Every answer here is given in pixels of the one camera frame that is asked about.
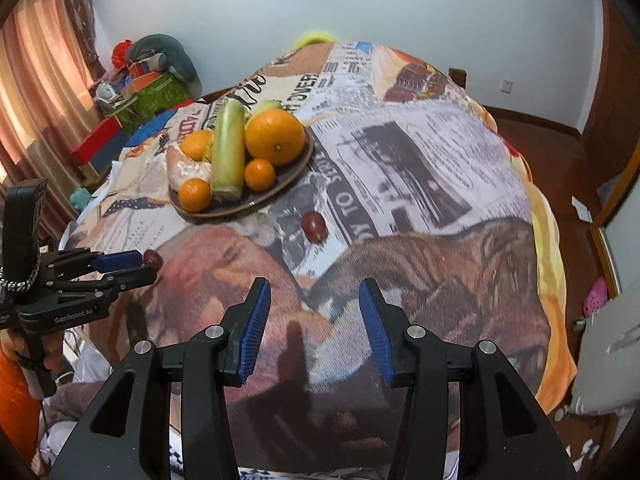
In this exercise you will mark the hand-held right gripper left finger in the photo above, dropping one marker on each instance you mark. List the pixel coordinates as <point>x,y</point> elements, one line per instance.
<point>255,325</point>

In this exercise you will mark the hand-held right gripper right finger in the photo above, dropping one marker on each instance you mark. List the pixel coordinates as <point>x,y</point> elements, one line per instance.
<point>375,330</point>

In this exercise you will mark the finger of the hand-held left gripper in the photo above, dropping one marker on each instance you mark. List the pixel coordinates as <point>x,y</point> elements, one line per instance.
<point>117,260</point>
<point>130,277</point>

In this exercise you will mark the dark red jujube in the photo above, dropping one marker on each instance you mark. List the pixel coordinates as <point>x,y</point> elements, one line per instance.
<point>153,258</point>
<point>314,225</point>

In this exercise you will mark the mandarin orange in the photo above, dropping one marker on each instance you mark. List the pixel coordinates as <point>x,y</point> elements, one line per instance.
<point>195,195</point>
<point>260,175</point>
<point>196,146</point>

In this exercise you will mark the sugarcane piece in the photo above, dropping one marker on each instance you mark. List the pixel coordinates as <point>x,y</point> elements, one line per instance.
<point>227,150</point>

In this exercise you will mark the purple round plate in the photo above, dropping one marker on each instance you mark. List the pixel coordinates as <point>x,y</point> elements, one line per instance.
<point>292,172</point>

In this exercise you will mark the large orange with sticker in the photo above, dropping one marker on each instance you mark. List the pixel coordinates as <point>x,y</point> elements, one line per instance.
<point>275,137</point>

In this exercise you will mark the pomelo segment with rind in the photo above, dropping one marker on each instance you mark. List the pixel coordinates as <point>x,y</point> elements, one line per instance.
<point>267,107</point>

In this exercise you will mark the person's left hand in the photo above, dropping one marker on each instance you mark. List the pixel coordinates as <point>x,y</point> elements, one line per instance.
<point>52,354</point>

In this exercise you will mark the teal soft toy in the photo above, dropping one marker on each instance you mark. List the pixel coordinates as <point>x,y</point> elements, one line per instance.
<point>81,198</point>

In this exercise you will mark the red box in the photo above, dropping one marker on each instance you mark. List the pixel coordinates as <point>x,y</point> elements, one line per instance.
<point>97,141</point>

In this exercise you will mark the printed blanket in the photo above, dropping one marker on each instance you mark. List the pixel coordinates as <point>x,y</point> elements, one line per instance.
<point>400,185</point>

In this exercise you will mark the orange box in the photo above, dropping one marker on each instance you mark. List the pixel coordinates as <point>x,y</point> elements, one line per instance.
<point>150,81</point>

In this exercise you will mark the red plastic bag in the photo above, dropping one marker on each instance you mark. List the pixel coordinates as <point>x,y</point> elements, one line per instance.
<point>120,54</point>

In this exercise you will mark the orange striped curtain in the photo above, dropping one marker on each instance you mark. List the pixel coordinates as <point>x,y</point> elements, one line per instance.
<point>35,60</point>

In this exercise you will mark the pink slipper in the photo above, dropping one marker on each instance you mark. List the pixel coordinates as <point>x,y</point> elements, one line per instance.
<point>596,296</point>

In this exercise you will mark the grey padded board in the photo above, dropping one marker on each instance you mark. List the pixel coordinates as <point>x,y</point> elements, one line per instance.
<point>607,360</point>

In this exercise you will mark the white paper sheet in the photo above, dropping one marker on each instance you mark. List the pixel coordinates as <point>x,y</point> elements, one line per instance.
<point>581,208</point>

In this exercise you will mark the brown tied curtain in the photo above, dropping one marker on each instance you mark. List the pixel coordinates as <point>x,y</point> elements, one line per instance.
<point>75,10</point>

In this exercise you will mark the white panel wardrobe door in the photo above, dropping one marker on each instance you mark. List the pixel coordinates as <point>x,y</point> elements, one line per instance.
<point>625,240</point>

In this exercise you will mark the yellow curved cushion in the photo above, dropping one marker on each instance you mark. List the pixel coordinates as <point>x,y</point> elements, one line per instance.
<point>315,37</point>

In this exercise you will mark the wooden door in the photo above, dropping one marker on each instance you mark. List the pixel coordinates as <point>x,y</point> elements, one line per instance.
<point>620,70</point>

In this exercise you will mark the wooden bed post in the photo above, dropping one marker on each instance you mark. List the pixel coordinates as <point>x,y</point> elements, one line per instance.
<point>457,77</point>

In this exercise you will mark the white wall outlet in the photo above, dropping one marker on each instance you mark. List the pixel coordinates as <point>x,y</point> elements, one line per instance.
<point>507,86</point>

